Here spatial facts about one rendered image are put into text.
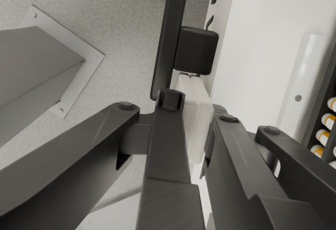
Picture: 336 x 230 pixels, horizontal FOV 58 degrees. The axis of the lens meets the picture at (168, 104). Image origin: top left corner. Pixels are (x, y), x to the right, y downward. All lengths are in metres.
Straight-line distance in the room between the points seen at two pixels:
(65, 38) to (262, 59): 0.94
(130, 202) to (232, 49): 1.18
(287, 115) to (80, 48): 0.94
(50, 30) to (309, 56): 0.99
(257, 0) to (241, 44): 0.02
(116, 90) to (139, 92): 0.09
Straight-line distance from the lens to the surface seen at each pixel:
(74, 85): 1.17
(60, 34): 1.16
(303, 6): 0.29
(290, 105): 0.28
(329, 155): 0.25
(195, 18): 1.10
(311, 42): 0.28
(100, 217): 1.39
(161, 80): 0.19
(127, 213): 1.35
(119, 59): 1.13
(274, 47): 0.28
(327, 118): 0.27
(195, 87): 0.17
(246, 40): 0.18
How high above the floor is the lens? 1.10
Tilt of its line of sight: 73 degrees down
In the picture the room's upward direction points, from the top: 178 degrees counter-clockwise
